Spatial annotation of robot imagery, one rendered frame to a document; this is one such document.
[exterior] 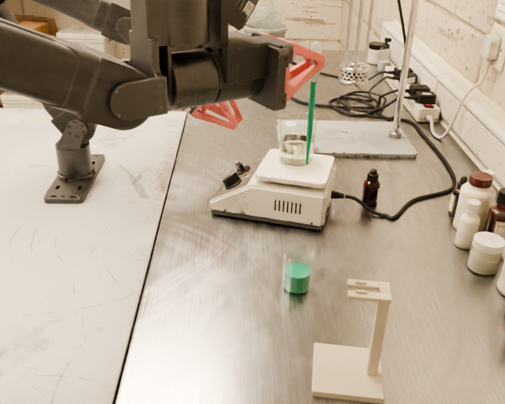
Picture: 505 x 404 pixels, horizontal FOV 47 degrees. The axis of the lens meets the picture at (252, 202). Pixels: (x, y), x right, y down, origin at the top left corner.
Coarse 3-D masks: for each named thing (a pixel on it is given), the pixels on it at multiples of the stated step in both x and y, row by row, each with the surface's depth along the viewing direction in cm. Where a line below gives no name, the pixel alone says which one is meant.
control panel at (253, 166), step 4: (260, 160) 106; (248, 164) 107; (252, 164) 106; (256, 164) 104; (252, 168) 103; (256, 168) 102; (244, 172) 103; (248, 172) 102; (252, 172) 101; (240, 176) 102; (248, 176) 100; (244, 180) 99; (248, 180) 98; (240, 184) 98; (244, 184) 97; (220, 188) 102; (224, 188) 101; (232, 188) 98; (236, 188) 97; (216, 192) 101; (220, 192) 100; (224, 192) 98; (216, 196) 99
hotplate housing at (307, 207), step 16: (240, 192) 96; (256, 192) 95; (272, 192) 95; (288, 192) 94; (304, 192) 94; (320, 192) 93; (336, 192) 101; (224, 208) 98; (240, 208) 98; (256, 208) 97; (272, 208) 96; (288, 208) 95; (304, 208) 94; (320, 208) 94; (288, 224) 97; (304, 224) 96; (320, 224) 95
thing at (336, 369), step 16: (352, 288) 62; (368, 288) 62; (384, 288) 62; (384, 304) 62; (384, 320) 63; (320, 352) 70; (336, 352) 70; (352, 352) 70; (368, 352) 70; (320, 368) 67; (336, 368) 67; (352, 368) 67; (368, 368) 66; (320, 384) 65; (336, 384) 65; (352, 384) 65; (368, 384) 65; (352, 400) 64; (368, 400) 64
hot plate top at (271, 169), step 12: (276, 156) 101; (324, 156) 102; (264, 168) 97; (276, 168) 97; (288, 168) 97; (312, 168) 97; (324, 168) 97; (276, 180) 94; (288, 180) 93; (300, 180) 93; (312, 180) 93; (324, 180) 93
